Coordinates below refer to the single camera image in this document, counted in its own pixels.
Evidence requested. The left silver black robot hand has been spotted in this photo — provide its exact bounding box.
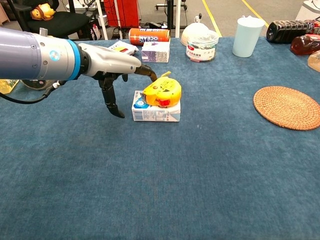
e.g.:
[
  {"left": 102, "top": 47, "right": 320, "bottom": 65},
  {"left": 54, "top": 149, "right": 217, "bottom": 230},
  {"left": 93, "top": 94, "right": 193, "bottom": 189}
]
[{"left": 78, "top": 42, "right": 158, "bottom": 119}]

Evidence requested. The yellow tape measure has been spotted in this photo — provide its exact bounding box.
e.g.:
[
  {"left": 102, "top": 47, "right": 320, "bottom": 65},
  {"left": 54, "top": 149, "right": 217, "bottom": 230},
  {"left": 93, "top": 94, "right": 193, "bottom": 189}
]
[{"left": 139, "top": 71, "right": 183, "bottom": 108}]

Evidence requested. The white blue milk carton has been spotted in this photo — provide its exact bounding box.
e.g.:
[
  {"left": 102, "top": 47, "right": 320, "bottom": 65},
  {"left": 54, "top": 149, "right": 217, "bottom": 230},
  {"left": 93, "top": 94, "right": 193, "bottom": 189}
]
[{"left": 131, "top": 90, "right": 181, "bottom": 123}]

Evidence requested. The white snack packet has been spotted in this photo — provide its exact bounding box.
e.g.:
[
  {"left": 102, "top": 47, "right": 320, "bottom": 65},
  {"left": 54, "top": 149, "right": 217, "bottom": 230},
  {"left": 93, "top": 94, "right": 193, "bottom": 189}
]
[{"left": 107, "top": 40, "right": 140, "bottom": 56}]

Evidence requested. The orange drink can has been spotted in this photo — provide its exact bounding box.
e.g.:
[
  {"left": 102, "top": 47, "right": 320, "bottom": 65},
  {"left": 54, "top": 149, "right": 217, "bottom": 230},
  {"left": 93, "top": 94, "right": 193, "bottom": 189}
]
[{"left": 128, "top": 27, "right": 171, "bottom": 46}]

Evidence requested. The purple white small carton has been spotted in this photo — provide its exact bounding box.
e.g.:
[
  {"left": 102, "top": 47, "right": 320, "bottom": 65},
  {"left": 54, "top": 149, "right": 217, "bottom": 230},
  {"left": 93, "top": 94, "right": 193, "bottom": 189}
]
[{"left": 141, "top": 41, "right": 171, "bottom": 63}]

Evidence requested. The red cabinet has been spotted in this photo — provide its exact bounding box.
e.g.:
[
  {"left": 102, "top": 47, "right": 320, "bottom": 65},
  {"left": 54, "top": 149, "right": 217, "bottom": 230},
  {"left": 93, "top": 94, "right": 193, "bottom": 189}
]
[{"left": 103, "top": 0, "right": 141, "bottom": 28}]

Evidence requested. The black office chair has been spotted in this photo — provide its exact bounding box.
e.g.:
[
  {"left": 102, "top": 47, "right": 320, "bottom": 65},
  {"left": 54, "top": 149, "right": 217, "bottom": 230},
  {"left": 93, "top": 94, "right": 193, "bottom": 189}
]
[{"left": 6, "top": 0, "right": 93, "bottom": 42}]

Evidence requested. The glass jar with black lid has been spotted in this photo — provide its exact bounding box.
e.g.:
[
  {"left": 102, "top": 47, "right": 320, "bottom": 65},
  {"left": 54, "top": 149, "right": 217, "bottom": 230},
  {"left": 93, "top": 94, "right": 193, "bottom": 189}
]
[{"left": 19, "top": 79, "right": 55, "bottom": 91}]

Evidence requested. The black wheeled stand base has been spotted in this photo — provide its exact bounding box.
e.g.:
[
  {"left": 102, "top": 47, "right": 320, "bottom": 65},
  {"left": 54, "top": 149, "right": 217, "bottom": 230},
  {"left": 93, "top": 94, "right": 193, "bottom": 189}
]
[{"left": 155, "top": 2, "right": 188, "bottom": 11}]

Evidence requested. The yellow plush toy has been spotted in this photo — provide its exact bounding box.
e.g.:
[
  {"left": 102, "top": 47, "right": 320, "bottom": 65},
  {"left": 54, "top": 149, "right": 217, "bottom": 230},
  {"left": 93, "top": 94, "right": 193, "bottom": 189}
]
[{"left": 30, "top": 3, "right": 56, "bottom": 21}]

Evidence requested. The white upturned bowl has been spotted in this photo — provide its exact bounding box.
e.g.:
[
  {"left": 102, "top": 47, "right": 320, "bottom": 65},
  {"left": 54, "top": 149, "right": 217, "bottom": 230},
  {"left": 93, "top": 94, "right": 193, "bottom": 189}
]
[{"left": 180, "top": 21, "right": 211, "bottom": 47}]

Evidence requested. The clear jar with white lid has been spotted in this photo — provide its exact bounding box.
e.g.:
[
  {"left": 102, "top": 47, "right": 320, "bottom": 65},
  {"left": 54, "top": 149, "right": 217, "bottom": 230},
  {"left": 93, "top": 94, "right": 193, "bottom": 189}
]
[{"left": 185, "top": 29, "right": 220, "bottom": 63}]

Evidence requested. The yellow liquid bottle green cap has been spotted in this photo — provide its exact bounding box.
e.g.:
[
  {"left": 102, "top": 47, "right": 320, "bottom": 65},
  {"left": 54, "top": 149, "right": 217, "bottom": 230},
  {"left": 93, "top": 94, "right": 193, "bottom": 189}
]
[{"left": 0, "top": 79, "right": 20, "bottom": 95}]

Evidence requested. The light wooden furniture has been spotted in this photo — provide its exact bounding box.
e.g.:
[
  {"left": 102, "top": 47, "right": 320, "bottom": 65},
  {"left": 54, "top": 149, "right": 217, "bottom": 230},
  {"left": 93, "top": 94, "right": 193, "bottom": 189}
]
[{"left": 0, "top": 2, "right": 12, "bottom": 28}]

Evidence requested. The blue tablecloth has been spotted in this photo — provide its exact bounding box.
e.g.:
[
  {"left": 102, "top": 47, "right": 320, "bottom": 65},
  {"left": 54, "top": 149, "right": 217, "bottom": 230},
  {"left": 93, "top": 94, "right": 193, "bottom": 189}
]
[{"left": 0, "top": 36, "right": 320, "bottom": 240}]

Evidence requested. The light blue plastic cup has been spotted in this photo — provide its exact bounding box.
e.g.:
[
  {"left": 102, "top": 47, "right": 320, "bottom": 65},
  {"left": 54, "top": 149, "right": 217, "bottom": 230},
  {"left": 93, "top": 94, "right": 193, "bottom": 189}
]
[{"left": 232, "top": 15, "right": 266, "bottom": 58}]

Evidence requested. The dark soy sauce bottle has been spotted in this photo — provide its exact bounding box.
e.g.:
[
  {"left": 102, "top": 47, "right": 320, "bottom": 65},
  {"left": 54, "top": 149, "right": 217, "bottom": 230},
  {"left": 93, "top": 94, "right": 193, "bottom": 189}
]
[{"left": 266, "top": 19, "right": 320, "bottom": 45}]

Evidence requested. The round woven rattan coaster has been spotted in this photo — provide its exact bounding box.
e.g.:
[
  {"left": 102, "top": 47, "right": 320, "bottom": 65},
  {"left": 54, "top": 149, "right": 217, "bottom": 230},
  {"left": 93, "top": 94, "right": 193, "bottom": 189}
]
[{"left": 253, "top": 85, "right": 320, "bottom": 131}]

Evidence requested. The red-brown bottle yellow cap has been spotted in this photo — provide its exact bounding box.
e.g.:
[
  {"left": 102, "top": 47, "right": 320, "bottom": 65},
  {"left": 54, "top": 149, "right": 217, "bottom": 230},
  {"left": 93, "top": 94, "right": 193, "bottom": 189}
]
[{"left": 290, "top": 34, "right": 320, "bottom": 56}]

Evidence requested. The white cabinet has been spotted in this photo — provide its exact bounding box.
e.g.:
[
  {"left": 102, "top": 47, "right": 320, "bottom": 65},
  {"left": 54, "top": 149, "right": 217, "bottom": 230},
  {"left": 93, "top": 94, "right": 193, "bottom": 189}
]
[{"left": 295, "top": 0, "right": 320, "bottom": 21}]

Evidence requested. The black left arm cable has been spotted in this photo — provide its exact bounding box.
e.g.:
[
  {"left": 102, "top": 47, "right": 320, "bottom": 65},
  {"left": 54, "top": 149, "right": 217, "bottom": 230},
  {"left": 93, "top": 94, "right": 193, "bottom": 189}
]
[{"left": 0, "top": 80, "right": 67, "bottom": 105}]

